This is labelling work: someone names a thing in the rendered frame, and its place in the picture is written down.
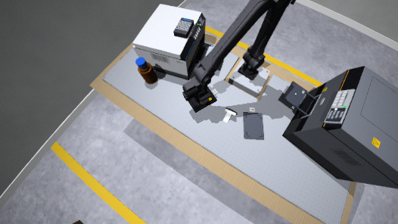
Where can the brown bottle with blue cap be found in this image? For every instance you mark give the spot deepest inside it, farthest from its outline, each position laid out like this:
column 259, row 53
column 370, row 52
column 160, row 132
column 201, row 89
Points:
column 146, row 71

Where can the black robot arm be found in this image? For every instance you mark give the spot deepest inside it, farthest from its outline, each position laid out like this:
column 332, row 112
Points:
column 253, row 57

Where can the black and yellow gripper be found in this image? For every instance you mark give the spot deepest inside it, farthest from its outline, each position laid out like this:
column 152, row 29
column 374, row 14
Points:
column 206, row 97

